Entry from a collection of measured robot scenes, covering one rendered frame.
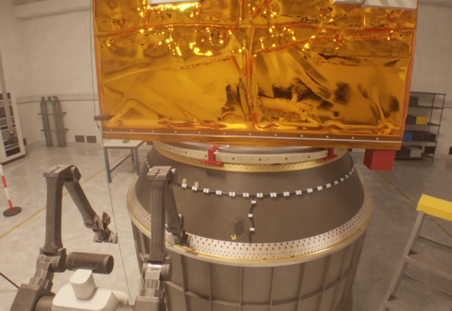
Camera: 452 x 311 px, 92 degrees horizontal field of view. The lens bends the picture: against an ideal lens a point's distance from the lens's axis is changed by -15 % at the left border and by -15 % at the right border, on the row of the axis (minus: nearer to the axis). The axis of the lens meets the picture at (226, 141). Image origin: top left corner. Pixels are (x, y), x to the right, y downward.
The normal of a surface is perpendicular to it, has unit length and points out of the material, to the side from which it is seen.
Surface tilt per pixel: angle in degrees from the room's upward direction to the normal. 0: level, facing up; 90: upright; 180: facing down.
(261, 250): 43
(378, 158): 90
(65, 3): 90
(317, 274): 90
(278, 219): 62
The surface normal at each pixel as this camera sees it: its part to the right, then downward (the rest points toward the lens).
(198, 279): -0.35, 0.24
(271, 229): 0.04, -0.22
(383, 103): -0.15, 0.26
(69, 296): 0.00, -0.97
